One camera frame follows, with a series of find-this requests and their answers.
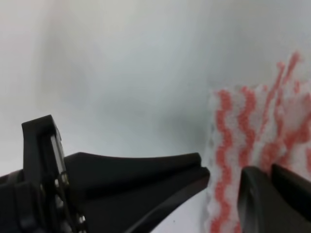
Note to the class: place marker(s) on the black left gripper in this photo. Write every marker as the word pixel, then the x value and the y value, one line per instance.
pixel 35 199

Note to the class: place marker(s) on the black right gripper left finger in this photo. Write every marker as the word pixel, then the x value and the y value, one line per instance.
pixel 261 208

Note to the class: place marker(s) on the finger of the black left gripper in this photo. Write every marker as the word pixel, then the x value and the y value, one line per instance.
pixel 136 207
pixel 85 168

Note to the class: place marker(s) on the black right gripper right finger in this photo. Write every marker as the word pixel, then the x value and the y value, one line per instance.
pixel 291 204

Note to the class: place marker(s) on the pink white wavy towel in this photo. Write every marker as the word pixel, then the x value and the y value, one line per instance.
pixel 257 126

